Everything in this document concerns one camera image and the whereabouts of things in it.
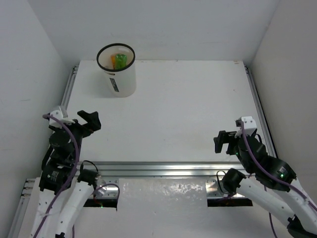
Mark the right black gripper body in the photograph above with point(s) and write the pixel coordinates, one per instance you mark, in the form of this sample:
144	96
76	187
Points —
235	147

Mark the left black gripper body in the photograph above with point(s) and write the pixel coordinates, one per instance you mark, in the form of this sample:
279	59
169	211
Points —
82	126

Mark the green crushed plastic bottle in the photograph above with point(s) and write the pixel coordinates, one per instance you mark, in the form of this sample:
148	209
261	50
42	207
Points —
120	61

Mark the orange juice bottle gold cap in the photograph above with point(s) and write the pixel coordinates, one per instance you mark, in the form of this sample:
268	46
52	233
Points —
113	57

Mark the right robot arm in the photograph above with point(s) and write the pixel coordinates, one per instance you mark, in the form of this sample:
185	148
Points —
294	210

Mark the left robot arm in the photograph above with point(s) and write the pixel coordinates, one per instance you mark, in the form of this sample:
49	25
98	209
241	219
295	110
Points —
64	185

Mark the white plastic bin black rim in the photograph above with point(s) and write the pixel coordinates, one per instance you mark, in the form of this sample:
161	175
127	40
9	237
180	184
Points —
121	82

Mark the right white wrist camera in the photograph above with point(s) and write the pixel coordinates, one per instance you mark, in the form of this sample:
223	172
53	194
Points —
249	125

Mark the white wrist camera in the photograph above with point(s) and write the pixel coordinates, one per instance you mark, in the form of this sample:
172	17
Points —
60	113
249	125

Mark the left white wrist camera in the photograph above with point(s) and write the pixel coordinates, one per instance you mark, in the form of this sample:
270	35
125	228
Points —
60	113

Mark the aluminium frame rail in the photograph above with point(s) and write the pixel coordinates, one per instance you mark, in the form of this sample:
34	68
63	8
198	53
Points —
212	172

